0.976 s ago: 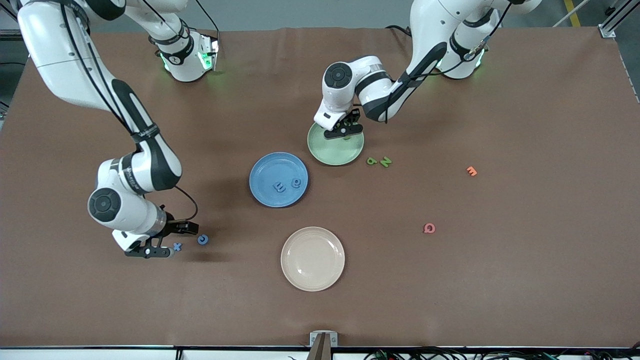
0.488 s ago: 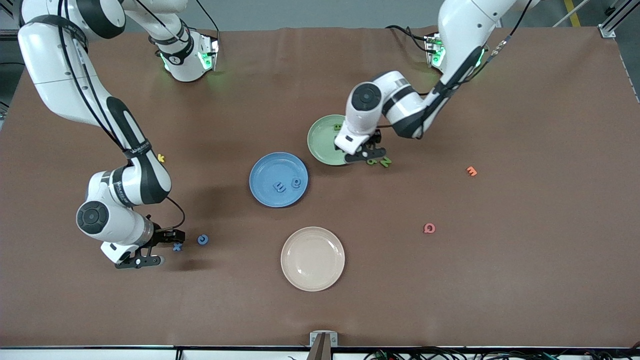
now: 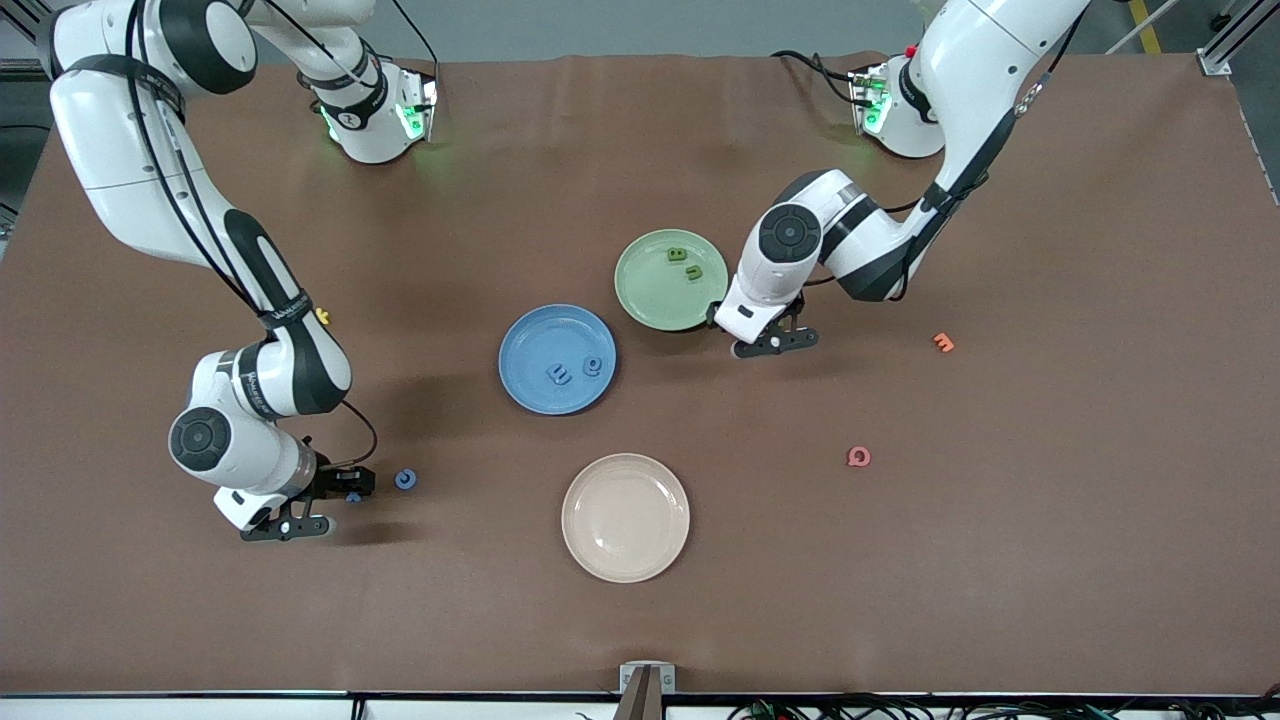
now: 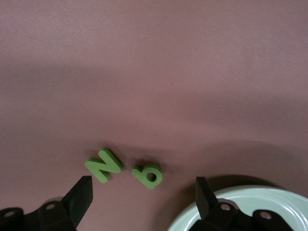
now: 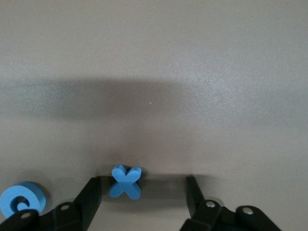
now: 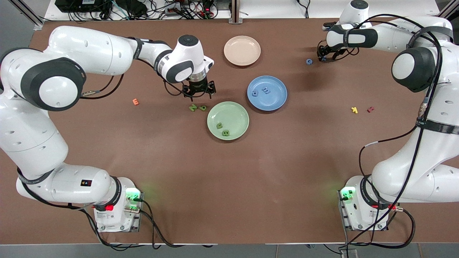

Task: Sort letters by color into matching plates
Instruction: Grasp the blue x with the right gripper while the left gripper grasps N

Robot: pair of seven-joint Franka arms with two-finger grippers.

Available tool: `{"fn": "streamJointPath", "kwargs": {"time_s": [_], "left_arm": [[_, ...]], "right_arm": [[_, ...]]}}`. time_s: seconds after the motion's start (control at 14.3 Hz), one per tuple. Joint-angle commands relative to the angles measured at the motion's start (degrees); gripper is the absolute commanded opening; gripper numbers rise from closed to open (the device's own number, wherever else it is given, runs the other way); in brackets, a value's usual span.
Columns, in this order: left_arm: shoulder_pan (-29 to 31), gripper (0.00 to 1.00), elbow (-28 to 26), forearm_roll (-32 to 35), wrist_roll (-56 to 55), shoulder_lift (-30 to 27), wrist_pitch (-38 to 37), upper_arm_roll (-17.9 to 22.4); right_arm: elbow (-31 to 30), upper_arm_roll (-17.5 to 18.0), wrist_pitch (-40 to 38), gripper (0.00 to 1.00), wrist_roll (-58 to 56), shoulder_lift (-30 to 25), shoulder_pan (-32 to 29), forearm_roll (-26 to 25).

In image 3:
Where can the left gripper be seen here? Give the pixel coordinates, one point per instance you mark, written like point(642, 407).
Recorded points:
point(711, 313)

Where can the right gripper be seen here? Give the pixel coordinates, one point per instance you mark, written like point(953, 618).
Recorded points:
point(334, 483)

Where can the blue letter c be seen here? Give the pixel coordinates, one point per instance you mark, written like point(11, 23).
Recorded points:
point(406, 472)

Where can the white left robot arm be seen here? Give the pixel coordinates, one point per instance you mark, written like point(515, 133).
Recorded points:
point(990, 60)

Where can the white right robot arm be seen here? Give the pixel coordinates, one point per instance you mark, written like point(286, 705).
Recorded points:
point(110, 140)

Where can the light green plate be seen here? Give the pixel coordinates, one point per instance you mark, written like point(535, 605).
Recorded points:
point(670, 280)

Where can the blue plate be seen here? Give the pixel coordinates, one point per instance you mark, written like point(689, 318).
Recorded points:
point(557, 360)

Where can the brown table cover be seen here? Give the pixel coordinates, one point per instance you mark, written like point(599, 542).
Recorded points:
point(200, 600)

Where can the pink letter Q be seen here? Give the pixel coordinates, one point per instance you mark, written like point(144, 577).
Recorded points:
point(858, 449)

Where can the beige plate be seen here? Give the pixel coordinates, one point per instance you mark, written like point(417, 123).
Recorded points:
point(625, 518)

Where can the orange letter m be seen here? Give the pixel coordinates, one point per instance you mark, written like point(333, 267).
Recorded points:
point(943, 343)

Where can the white table edge rail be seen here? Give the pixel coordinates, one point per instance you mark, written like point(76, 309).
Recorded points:
point(200, 708)

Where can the grey metal bracket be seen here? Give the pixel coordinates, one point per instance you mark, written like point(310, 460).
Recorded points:
point(628, 680)

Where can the grey camera pole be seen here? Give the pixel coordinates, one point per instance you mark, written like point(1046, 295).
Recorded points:
point(640, 705)

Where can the aluminium frame profile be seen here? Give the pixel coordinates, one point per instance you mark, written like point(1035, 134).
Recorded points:
point(1215, 60)

